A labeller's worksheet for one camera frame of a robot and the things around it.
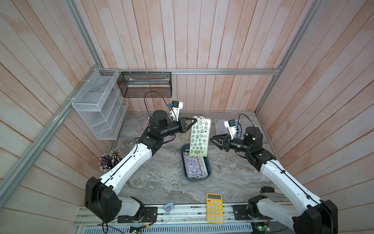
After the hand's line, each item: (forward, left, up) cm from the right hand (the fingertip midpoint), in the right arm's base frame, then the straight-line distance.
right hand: (211, 138), depth 73 cm
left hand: (+3, +8, +9) cm, 12 cm away
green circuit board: (-35, -24, -28) cm, 50 cm away
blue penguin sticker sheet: (-2, -11, +8) cm, 14 cm away
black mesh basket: (+45, +43, +1) cm, 62 cm away
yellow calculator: (-27, -2, -25) cm, 37 cm away
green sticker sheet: (-1, +6, +3) cm, 7 cm away
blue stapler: (-27, +22, -24) cm, 42 cm away
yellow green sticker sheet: (-3, +13, +6) cm, 14 cm away
